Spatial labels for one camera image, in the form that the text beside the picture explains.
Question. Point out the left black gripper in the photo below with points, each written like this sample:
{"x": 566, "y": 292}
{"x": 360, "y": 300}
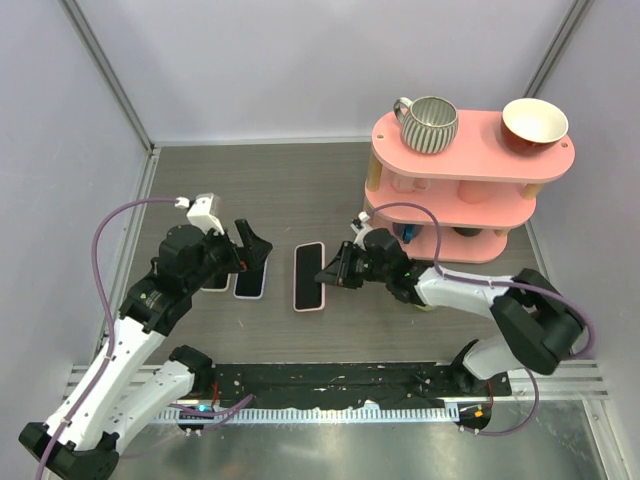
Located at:
{"x": 255, "y": 248}

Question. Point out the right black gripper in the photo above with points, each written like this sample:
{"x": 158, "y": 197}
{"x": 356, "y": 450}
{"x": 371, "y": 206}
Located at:
{"x": 336, "y": 272}

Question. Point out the pink phone case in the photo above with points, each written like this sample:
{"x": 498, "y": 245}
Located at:
{"x": 310, "y": 310}

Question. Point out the beige phone case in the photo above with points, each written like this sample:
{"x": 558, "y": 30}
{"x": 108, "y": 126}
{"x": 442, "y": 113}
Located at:
{"x": 216, "y": 287}

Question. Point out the lilac phone case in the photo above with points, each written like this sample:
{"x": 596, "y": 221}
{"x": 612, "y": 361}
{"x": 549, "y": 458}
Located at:
{"x": 248, "y": 296}

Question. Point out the phone with white edge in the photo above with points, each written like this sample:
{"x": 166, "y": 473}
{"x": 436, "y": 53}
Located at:
{"x": 216, "y": 282}

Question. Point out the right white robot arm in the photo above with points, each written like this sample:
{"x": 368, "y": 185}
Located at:
{"x": 537, "y": 330}

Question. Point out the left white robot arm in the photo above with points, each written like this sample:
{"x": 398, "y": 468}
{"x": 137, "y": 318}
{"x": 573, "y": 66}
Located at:
{"x": 87, "y": 434}

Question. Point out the blue cup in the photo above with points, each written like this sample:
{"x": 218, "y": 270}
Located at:
{"x": 405, "y": 232}

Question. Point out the yellow green mug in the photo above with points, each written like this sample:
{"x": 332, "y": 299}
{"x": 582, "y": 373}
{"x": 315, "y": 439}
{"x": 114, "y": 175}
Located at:
{"x": 425, "y": 308}

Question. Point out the clear pink glass cup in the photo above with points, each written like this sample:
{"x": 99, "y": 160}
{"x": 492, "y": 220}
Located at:
{"x": 405, "y": 184}

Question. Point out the black mounting plate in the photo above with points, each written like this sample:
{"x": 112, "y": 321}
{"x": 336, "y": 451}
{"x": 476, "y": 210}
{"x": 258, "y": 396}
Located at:
{"x": 338, "y": 386}

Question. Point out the dark cup bottom shelf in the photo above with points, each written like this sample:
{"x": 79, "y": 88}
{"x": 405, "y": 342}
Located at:
{"x": 467, "y": 232}

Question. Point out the pink three-tier shelf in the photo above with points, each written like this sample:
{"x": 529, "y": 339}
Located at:
{"x": 476, "y": 154}

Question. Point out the grey striped mug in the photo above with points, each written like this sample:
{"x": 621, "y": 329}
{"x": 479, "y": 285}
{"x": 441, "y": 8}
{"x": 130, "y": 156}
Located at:
{"x": 428, "y": 124}

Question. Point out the red white bowl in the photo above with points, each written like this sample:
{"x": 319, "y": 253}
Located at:
{"x": 530, "y": 126}

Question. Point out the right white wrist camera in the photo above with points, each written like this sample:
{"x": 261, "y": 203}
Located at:
{"x": 361, "y": 227}

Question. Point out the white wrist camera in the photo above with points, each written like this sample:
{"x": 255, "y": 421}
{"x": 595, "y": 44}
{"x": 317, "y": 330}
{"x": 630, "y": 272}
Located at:
{"x": 202, "y": 212}
{"x": 361, "y": 227}

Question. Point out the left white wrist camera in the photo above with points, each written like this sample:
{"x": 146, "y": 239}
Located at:
{"x": 202, "y": 212}

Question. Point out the white slotted cable duct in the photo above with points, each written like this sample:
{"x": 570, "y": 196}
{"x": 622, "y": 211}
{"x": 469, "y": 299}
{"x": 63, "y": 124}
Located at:
{"x": 369, "y": 413}

